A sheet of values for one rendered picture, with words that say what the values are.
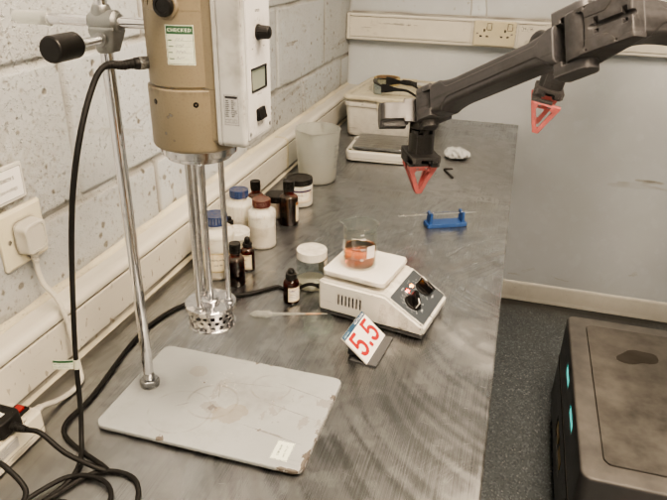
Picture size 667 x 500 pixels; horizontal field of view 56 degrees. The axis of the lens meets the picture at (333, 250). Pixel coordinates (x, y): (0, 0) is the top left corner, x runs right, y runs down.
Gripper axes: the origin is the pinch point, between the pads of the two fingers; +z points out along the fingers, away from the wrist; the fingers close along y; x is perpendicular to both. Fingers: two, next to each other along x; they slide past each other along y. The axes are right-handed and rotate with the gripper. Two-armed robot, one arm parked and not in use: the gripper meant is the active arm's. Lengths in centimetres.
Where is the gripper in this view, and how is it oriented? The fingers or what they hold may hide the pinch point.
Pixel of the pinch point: (417, 188)
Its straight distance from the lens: 148.8
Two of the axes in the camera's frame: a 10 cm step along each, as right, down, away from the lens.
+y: 1.8, 4.4, -8.8
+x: 9.8, -0.7, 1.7
